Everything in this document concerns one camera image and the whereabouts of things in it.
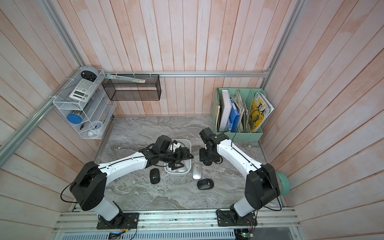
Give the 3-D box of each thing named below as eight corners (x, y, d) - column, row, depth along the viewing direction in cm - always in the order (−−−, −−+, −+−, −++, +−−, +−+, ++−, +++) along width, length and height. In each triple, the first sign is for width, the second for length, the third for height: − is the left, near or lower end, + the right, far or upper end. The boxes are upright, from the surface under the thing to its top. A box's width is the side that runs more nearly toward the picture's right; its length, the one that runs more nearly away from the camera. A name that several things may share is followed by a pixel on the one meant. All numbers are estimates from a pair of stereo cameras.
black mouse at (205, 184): (197, 189, 85) (197, 188, 83) (197, 180, 89) (197, 178, 87) (213, 189, 85) (214, 188, 83) (212, 180, 89) (213, 178, 87)
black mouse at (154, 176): (148, 183, 87) (148, 182, 86) (151, 169, 93) (150, 168, 91) (159, 183, 87) (159, 182, 86) (161, 169, 93) (160, 168, 91)
